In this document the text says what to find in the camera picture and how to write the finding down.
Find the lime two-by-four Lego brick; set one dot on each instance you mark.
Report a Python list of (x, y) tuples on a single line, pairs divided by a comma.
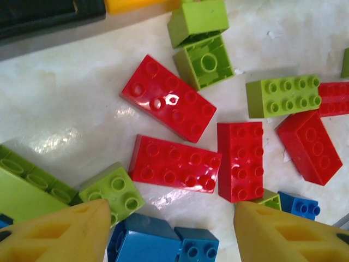
[(280, 96), (24, 185)]

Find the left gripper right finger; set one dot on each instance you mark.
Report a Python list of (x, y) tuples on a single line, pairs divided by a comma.
[(286, 240)]

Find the blue Lego brick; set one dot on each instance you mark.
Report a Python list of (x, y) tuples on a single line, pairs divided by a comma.
[(298, 206), (199, 245), (5, 220), (141, 243)]

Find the lime two-by-two Lego brick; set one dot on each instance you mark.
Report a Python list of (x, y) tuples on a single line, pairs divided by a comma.
[(196, 19), (114, 185), (210, 65)]

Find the red two-by-four Lego brick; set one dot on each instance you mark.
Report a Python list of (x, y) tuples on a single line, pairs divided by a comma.
[(240, 163), (174, 163), (310, 150), (335, 99), (169, 98)]

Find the black plastic bin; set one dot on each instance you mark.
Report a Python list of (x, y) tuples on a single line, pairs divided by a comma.
[(41, 13)]

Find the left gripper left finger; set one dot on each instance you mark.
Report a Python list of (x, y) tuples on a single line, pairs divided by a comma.
[(54, 237)]

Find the yellow plastic bin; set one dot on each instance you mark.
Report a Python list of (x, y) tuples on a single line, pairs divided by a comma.
[(131, 5)]

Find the lime green Lego brick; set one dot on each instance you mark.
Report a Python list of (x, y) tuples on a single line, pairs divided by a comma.
[(345, 62), (270, 200)]

